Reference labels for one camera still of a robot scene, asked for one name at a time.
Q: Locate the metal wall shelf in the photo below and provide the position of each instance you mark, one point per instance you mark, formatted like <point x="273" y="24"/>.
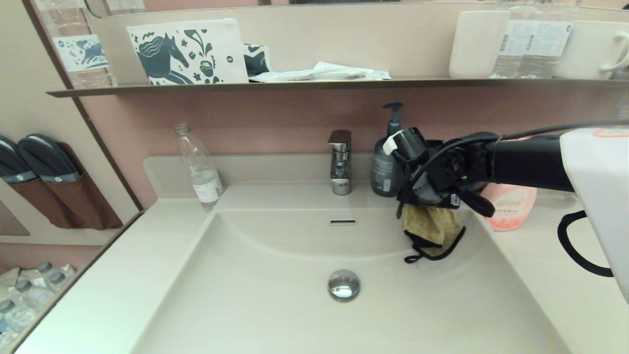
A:
<point x="295" y="86"/>

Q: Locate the white plastic amenity packets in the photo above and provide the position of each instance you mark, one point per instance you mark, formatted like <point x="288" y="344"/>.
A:
<point x="324" y="72"/>

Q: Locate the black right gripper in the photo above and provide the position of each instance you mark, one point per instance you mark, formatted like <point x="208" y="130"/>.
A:
<point x="442" y="200"/>

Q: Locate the water bottle horse label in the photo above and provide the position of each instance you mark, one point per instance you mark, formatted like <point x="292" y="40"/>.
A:
<point x="78" y="52"/>

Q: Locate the white horse print pouch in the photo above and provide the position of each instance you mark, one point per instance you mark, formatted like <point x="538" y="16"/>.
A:
<point x="221" y="48"/>

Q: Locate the slippers in brown holder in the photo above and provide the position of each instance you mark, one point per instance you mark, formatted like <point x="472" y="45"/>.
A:
<point x="73" y="206"/>

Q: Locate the small dark patterned pouch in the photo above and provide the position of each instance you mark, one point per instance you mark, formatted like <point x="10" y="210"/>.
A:
<point x="256" y="59"/>

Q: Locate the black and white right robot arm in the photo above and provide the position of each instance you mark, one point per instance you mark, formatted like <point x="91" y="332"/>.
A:
<point x="530" y="162"/>

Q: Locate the dark grey slipper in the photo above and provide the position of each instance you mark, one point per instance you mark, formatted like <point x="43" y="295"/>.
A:
<point x="12" y="163"/>
<point x="48" y="158"/>

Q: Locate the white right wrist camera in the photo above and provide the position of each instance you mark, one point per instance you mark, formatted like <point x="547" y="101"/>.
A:
<point x="391" y="142"/>

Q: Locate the pink soap pump bottle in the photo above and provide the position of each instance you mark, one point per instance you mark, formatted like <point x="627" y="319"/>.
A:
<point x="516" y="206"/>

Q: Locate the packed clear water bottle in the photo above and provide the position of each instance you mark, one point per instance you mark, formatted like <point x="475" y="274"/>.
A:
<point x="59" y="280"/>
<point x="46" y="269"/>
<point x="27" y="292"/>
<point x="9" y="314"/>

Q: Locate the yellow cloth with dark trim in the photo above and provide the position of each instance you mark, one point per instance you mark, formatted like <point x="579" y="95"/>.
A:
<point x="432" y="226"/>

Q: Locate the chrome faucet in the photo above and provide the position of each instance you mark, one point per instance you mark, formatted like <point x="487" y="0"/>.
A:
<point x="340" y="167"/>

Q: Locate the clear water bottle white label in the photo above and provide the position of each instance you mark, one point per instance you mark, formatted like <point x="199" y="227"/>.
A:
<point x="513" y="42"/>
<point x="553" y="42"/>

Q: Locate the chrome drain stopper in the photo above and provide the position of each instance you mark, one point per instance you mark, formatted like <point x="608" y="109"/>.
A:
<point x="344" y="285"/>

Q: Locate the dark grey pump bottle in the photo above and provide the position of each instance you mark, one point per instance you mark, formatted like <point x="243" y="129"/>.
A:
<point x="381" y="172"/>

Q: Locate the empty clear plastic bottle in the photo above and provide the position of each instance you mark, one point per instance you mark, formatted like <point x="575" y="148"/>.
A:
<point x="202" y="181"/>

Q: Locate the white sink basin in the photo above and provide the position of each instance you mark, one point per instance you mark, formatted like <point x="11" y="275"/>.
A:
<point x="275" y="305"/>

